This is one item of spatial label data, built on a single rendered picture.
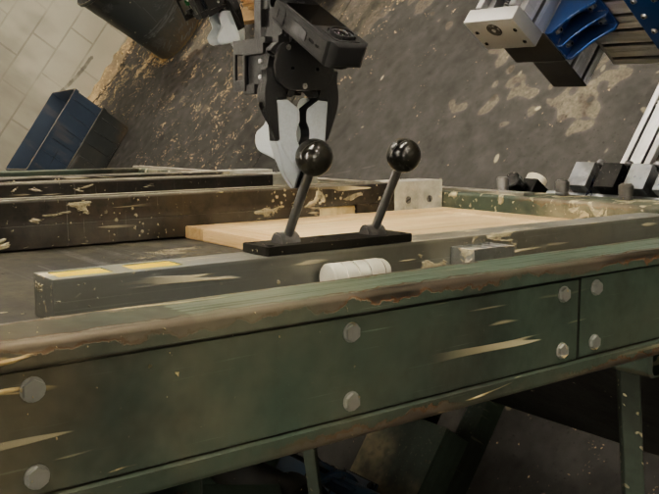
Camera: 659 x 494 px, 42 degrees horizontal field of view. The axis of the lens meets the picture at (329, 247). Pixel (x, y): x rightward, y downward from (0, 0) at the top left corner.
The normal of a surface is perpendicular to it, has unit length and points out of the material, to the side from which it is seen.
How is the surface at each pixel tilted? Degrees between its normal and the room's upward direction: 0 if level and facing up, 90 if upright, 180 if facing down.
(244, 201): 90
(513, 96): 0
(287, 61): 90
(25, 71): 90
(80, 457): 90
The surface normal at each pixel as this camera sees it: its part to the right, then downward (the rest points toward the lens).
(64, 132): 0.62, 0.07
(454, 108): -0.66, -0.49
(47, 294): -0.80, 0.08
